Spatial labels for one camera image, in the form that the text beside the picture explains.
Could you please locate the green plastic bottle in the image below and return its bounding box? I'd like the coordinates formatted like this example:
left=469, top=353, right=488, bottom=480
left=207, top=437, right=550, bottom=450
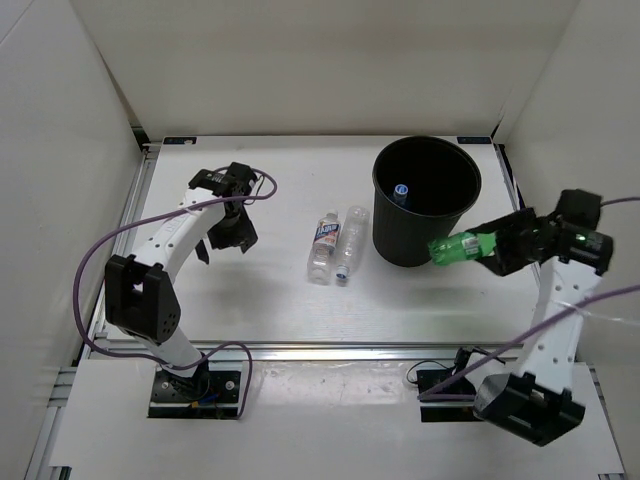
left=428, top=232, right=497, bottom=266

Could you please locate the clear bottle orange blue label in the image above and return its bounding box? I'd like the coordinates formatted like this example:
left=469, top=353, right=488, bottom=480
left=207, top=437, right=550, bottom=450
left=307, top=210, right=341, bottom=285

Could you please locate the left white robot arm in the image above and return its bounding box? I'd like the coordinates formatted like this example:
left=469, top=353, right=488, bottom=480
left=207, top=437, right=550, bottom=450
left=105, top=163, right=258, bottom=400

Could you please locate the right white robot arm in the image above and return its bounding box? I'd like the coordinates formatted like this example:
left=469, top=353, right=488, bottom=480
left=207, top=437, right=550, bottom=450
left=449, top=189, right=613, bottom=446

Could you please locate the black plastic waste bin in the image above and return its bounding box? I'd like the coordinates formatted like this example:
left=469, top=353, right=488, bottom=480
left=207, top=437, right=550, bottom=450
left=372, top=136, right=482, bottom=267

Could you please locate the clear bottle blue cap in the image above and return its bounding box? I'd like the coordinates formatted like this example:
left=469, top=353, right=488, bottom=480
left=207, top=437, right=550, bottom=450
left=335, top=206, right=370, bottom=283

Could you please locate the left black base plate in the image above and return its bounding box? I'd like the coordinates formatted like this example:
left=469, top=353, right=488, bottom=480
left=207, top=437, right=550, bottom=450
left=147, top=369, right=242, bottom=420

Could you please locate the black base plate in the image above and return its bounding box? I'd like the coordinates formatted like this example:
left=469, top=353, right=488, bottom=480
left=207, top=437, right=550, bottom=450
left=417, top=367, right=515, bottom=424
left=147, top=369, right=242, bottom=420

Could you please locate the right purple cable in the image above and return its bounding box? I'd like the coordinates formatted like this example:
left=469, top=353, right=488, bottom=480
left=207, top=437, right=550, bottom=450
left=417, top=197, right=640, bottom=401

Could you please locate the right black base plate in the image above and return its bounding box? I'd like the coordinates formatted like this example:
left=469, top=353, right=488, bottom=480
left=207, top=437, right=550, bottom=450
left=417, top=367, right=515, bottom=424

